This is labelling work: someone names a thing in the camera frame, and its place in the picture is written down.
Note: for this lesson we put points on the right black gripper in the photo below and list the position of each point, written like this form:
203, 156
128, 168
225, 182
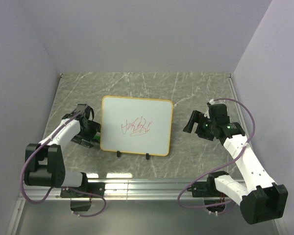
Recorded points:
195, 117

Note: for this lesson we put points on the wire whiteboard stand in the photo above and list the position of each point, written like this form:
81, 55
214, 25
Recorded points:
119, 154

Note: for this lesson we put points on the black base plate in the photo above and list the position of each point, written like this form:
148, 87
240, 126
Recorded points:
81, 198
204, 190

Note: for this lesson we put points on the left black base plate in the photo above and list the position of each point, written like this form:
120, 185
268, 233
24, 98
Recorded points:
81, 198

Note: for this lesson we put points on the yellow framed whiteboard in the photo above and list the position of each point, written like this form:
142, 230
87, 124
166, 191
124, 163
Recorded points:
136, 125

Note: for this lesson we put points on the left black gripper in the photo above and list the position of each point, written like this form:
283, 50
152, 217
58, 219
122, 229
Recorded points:
95, 127

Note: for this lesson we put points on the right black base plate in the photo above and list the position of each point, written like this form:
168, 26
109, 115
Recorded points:
204, 190

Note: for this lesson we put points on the green whiteboard eraser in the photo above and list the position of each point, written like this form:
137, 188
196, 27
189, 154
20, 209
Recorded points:
96, 138

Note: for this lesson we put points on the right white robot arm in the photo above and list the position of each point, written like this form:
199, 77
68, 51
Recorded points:
260, 199

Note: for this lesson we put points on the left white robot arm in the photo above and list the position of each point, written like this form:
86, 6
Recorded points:
44, 164

